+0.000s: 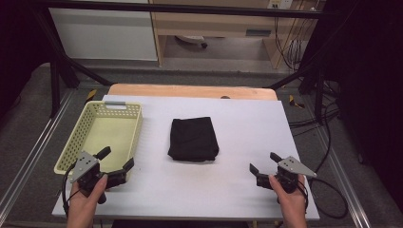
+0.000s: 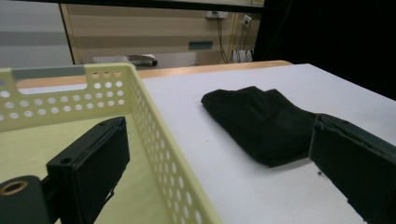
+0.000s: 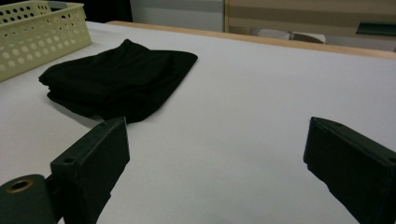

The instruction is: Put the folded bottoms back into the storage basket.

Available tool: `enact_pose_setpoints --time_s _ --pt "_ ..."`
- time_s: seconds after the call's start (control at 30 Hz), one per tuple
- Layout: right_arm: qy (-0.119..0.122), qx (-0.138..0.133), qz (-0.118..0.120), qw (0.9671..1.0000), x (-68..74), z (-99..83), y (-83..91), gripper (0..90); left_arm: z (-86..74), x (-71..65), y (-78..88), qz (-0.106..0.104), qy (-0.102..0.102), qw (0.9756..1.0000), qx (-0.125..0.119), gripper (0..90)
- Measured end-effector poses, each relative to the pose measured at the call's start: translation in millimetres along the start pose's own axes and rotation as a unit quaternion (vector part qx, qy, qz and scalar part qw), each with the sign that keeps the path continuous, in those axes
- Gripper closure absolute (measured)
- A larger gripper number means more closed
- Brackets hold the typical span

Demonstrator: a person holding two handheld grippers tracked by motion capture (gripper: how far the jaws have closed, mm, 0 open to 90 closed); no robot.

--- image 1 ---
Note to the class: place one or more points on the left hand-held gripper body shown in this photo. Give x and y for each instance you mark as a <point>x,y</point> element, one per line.
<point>85,164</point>

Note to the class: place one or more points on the black curtain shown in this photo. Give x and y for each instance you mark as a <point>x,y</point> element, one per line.
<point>17,47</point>
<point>370,79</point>

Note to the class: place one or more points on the person's left hand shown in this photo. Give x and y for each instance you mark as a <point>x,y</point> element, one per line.
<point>84,202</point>

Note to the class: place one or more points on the black cloth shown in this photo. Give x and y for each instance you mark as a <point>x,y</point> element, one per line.
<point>193,139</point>

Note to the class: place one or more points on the light wooden desk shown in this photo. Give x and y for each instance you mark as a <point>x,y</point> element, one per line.
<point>215,23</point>

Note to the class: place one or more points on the yellow perforated plastic basket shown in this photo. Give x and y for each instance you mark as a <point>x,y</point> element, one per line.
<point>109,131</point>

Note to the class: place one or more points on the white chair base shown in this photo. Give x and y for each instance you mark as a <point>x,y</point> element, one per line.
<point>191,39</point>

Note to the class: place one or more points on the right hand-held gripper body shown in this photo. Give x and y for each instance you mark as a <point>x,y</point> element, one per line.
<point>293,167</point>

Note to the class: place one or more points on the yellow black tape piece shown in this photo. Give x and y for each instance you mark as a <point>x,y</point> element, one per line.
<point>294,102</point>
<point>91,95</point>

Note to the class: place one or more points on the aluminium floor rail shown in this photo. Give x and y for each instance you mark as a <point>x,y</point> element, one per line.
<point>345,180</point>
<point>31,155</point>

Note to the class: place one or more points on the white wall socket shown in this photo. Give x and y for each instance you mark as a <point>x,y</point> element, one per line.
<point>280,3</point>

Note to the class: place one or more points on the white foam board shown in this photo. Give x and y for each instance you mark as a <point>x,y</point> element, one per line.
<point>196,183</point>

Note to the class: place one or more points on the white cabinet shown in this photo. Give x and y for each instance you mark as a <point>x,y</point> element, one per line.
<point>104,34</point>

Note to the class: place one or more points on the person's right hand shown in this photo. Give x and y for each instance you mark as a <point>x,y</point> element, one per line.
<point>290,202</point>

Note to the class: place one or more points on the black metal frame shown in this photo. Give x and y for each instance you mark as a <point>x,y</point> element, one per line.
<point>177,9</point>

